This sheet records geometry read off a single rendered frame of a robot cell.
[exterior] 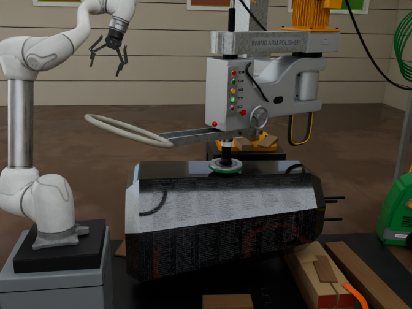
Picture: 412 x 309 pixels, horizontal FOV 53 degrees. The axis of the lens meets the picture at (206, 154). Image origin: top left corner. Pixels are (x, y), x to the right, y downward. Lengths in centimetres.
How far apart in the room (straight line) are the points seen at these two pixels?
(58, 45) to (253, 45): 115
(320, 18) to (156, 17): 596
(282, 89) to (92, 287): 165
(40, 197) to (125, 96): 702
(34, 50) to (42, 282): 90
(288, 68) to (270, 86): 18
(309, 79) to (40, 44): 178
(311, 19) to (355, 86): 705
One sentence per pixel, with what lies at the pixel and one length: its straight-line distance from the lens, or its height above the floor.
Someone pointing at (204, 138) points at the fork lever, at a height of 109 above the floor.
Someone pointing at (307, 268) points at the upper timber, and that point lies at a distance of 292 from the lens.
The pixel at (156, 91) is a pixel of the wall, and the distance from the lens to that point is 869.
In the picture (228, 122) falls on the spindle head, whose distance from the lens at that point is 246.
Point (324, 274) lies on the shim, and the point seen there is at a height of 22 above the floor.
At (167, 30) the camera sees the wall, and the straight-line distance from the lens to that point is 858.
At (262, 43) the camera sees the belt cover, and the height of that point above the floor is 163.
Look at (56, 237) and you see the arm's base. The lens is 184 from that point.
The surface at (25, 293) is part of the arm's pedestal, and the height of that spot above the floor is 73.
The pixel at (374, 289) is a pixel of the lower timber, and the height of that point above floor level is 9.
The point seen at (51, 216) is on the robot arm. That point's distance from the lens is 180.
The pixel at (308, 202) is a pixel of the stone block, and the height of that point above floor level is 68.
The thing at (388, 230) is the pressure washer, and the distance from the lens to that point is 376.
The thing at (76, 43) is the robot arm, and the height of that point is 165.
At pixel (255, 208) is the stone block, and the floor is 67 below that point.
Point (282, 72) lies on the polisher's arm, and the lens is 272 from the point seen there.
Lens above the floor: 178
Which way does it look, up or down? 18 degrees down
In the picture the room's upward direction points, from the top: 1 degrees clockwise
